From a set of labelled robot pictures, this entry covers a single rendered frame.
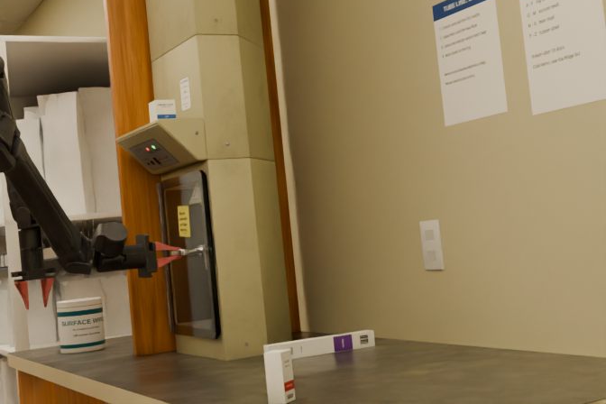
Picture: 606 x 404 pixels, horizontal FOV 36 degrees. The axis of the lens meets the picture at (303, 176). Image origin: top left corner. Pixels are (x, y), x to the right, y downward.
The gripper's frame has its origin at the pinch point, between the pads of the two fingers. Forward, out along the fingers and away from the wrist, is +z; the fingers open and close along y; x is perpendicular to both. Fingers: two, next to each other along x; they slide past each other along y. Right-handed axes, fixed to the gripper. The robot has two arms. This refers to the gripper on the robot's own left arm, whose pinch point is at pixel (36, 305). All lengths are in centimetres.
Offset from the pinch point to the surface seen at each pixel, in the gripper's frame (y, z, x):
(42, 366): 1.7, 16.6, 7.1
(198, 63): 33, -53, -45
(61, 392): 4.7, 23.5, 1.3
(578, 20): 76, -44, -124
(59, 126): 32, -58, 83
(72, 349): 14.1, 14.9, 23.2
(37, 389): 4.5, 25.1, 29.5
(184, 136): 27, -36, -46
